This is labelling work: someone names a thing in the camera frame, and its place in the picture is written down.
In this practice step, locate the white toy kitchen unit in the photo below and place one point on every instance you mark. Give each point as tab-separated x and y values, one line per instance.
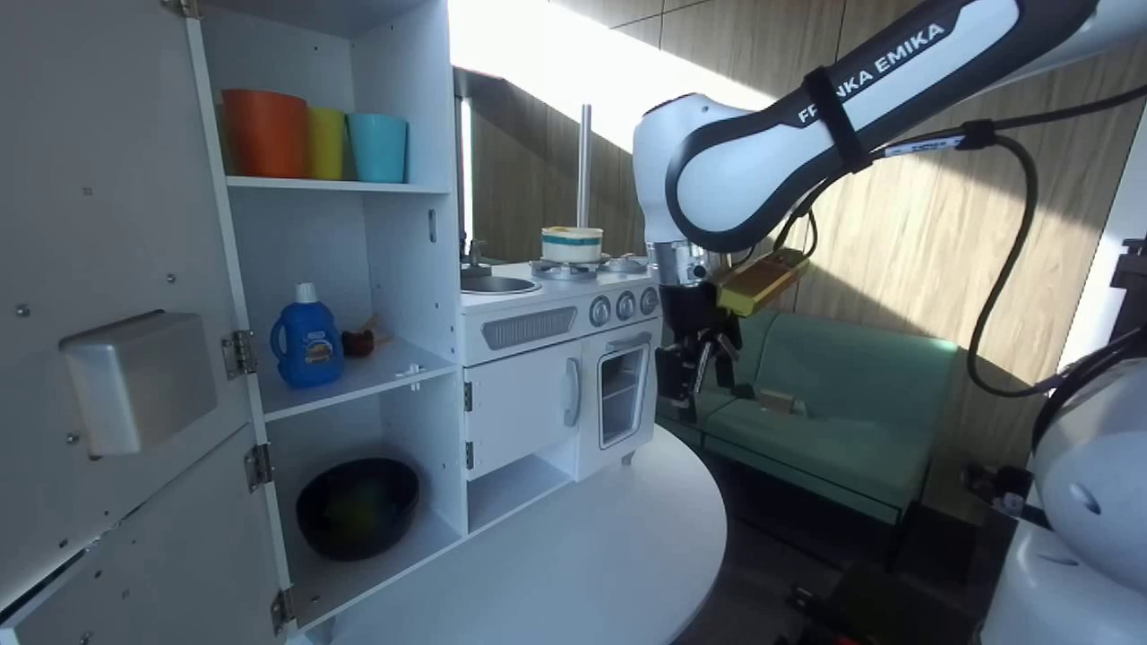
491	400

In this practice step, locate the yellow cup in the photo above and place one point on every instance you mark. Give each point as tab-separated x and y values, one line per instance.
327	143

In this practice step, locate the green sofa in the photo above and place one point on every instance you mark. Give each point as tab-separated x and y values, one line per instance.
840	408

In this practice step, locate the teal cup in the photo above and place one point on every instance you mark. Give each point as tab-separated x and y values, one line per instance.
382	149

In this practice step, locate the yellow wrist camera box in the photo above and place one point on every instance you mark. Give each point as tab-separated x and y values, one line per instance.
757	281

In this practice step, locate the white vertical pole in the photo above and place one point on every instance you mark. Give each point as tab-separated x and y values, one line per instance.
581	191

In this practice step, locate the small dark brown object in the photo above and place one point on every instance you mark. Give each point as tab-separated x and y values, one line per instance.
358	342

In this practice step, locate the black bowl with items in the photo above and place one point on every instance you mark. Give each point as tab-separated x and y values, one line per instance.
357	510

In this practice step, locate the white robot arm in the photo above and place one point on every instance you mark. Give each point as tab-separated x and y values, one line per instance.
719	176

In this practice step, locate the silver stove burner near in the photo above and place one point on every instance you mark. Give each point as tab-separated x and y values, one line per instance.
627	265

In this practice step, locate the white bowl with teal band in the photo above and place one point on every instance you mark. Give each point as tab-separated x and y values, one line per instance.
570	240

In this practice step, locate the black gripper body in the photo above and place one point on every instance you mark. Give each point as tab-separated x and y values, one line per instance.
698	345

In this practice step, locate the white cupboard door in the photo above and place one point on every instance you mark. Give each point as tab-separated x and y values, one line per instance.
125	513

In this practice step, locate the orange cup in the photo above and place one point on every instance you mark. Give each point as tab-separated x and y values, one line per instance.
265	135

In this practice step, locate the blue detergent bottle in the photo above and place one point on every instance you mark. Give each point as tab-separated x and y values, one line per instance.
306	342

